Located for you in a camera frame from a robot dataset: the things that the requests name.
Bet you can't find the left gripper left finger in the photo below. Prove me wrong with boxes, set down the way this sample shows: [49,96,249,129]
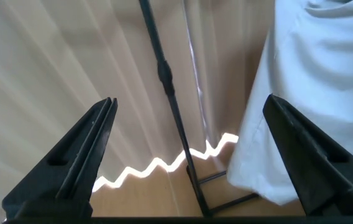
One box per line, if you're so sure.
[2,97,119,218]

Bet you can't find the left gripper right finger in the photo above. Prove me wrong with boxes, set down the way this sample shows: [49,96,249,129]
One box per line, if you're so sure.
[262,93,353,217]

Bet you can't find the pale grey shorts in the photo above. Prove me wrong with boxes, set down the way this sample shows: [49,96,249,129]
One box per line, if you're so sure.
[227,0,353,206]

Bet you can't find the black clothes rack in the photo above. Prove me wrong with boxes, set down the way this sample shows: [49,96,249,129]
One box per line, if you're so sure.
[138,0,260,218]

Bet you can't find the beige curtain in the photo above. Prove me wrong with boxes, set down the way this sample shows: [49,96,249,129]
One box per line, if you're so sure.
[0,0,277,215]

